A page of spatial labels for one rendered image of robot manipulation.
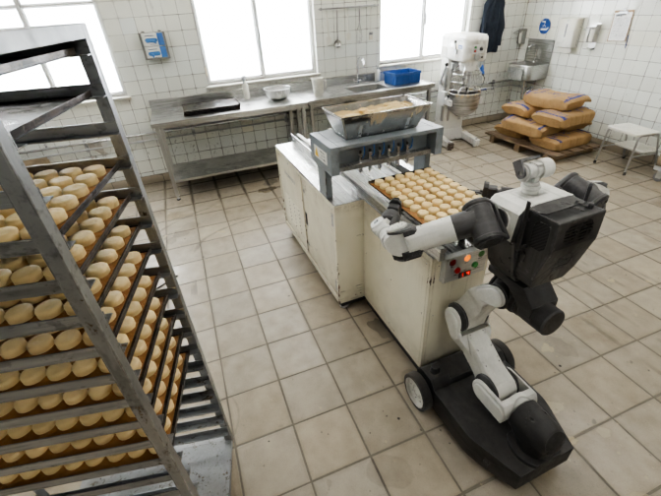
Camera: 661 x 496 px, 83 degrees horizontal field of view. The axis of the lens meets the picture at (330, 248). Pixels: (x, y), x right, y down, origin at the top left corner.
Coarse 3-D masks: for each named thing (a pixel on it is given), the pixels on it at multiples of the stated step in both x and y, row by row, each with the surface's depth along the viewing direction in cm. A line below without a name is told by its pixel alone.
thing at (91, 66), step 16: (96, 64) 88; (96, 80) 90; (112, 112) 94; (112, 144) 98; (128, 144) 101; (128, 176) 103; (144, 192) 107; (144, 208) 108; (160, 240) 116; (160, 256) 118; (176, 304) 129; (192, 336) 137; (208, 368) 150; (224, 416) 168
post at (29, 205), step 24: (0, 120) 54; (0, 144) 53; (0, 168) 55; (24, 168) 58; (24, 192) 57; (24, 216) 59; (48, 216) 62; (48, 240) 62; (48, 264) 64; (72, 264) 67; (72, 288) 68; (96, 312) 73; (96, 336) 74; (120, 360) 79; (120, 384) 82; (144, 408) 88; (168, 456) 99
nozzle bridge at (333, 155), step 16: (416, 128) 219; (432, 128) 217; (320, 144) 210; (336, 144) 203; (352, 144) 202; (368, 144) 205; (400, 144) 223; (416, 144) 227; (432, 144) 225; (320, 160) 218; (336, 160) 203; (352, 160) 216; (368, 160) 216; (384, 160) 218; (416, 160) 247; (320, 176) 225
